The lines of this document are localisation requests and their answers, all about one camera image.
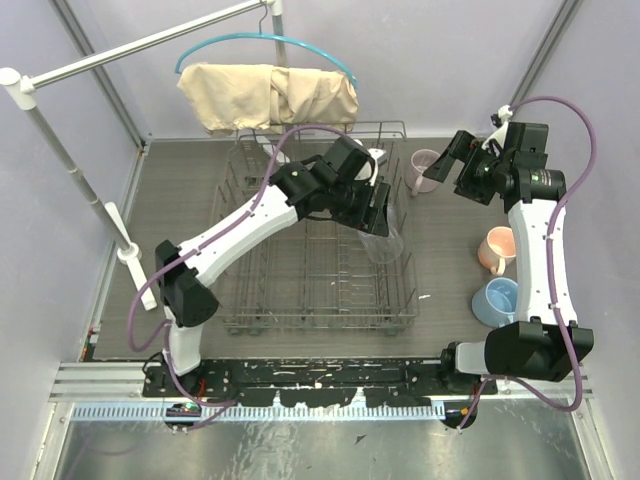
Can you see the pink ceramic mug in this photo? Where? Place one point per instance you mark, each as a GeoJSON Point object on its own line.
{"type": "Point", "coordinates": [497, 250]}

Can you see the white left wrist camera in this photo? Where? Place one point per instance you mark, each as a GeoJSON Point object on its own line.
{"type": "Point", "coordinates": [378, 157]}

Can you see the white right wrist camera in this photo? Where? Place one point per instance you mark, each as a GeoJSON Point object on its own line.
{"type": "Point", "coordinates": [500, 121]}

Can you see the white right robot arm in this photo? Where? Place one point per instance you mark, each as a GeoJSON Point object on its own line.
{"type": "Point", "coordinates": [544, 342]}

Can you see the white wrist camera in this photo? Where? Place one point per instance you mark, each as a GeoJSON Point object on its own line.
{"type": "Point", "coordinates": [500, 121]}
{"type": "Point", "coordinates": [378, 157]}

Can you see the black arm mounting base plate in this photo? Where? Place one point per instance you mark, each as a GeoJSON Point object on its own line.
{"type": "Point", "coordinates": [393, 382]}

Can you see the grey wire dish rack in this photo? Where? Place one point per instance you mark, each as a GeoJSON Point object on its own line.
{"type": "Point", "coordinates": [317, 275]}

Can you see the beige cloth on hanger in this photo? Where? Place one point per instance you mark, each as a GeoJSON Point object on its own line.
{"type": "Point", "coordinates": [230, 98]}

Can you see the white clothes rail stand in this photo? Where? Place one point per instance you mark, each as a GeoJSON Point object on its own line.
{"type": "Point", "coordinates": [52, 245]}

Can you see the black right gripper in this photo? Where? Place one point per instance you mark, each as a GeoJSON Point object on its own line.
{"type": "Point", "coordinates": [457, 149]}

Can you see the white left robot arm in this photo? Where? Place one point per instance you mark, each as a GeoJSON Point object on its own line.
{"type": "Point", "coordinates": [345, 182]}

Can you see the blue ceramic mug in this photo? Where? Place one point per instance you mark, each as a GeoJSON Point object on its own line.
{"type": "Point", "coordinates": [494, 305]}

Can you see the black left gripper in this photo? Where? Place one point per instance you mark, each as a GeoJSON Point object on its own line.
{"type": "Point", "coordinates": [376, 211]}

